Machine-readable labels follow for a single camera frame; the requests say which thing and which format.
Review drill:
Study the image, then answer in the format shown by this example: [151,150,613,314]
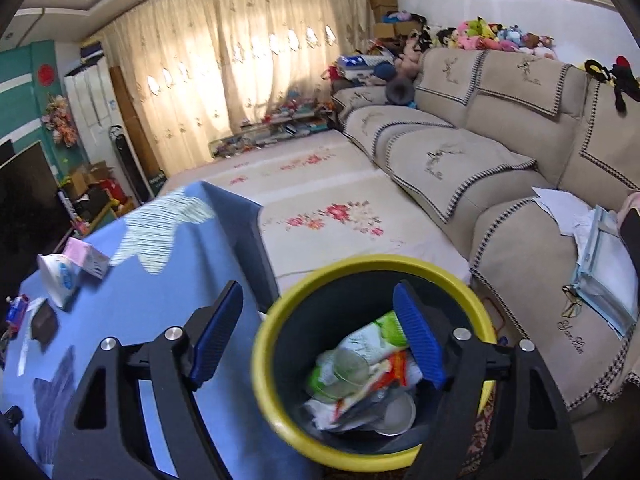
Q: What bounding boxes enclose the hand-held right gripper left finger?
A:
[52,280,246,480]

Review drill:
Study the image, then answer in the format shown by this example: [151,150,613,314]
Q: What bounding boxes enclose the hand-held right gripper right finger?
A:
[392,280,586,480]

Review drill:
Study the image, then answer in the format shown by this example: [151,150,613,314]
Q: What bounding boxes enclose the red and white snack bag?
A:
[332,350,423,421]

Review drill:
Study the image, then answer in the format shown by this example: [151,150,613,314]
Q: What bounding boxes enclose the green and white packet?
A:
[335,310,410,361]

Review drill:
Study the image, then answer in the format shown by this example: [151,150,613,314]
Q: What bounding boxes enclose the yellow rimmed black bin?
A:
[250,255,498,471]

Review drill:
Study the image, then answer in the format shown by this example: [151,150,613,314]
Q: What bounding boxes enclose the white paper tissue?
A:
[302,397,341,431]

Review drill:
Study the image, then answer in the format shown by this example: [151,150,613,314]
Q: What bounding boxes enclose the round silver lid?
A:
[372,392,417,436]

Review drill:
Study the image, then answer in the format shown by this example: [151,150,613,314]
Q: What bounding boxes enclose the blue star printed tablecloth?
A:
[0,180,321,480]

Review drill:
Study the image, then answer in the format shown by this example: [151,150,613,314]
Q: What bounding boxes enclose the patterned red rug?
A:
[452,390,501,480]

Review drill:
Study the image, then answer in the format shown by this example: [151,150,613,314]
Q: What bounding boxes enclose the pink strawberry carton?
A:
[62,237,111,279]

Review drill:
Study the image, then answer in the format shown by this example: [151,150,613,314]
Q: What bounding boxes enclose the dark flat tin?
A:
[30,300,60,343]

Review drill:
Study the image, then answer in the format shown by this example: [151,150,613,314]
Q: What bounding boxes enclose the floral floor mat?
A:
[155,132,473,286]

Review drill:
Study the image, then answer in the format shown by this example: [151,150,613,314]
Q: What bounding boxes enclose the white loose papers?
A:
[531,186,601,238]

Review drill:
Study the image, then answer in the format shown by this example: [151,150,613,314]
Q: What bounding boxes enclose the black tower fan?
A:
[109,125,153,203]

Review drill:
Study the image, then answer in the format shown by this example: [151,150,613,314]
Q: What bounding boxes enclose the open cardboard boxes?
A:
[62,160,121,206]

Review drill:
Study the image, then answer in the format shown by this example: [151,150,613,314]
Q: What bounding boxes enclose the clear plastic document bag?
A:
[562,205,640,339]

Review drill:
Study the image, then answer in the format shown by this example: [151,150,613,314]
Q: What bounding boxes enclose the blue and white pack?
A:
[6,296,28,328]

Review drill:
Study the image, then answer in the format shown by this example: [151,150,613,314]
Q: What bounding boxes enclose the low glass table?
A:
[210,105,341,158]

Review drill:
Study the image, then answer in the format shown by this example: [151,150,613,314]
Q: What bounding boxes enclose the black television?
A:
[0,140,76,301]

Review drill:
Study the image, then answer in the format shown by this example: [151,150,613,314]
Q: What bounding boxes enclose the beige sofa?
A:
[332,47,640,423]

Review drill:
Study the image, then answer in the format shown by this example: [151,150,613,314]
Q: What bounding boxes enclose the dark round cushion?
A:
[385,77,417,107]

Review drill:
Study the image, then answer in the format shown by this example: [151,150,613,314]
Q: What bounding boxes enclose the artificial flower decoration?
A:
[42,94,80,148]

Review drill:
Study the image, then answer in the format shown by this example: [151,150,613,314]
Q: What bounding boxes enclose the cream embroidered curtain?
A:
[82,0,373,176]

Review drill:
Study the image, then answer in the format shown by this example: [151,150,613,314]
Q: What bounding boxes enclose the blue and white bag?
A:
[336,52,381,83]

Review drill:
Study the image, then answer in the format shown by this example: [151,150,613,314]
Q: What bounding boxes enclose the pink plush toy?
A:
[395,30,426,78]

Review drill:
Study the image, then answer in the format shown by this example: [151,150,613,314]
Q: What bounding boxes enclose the row of plush toys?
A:
[435,16,558,61]

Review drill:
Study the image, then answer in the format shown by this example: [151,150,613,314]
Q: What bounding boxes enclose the black and yellow plush toy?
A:
[584,55,640,113]

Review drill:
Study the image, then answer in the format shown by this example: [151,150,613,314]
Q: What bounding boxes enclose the stack of cardboard boxes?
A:
[367,0,426,41]

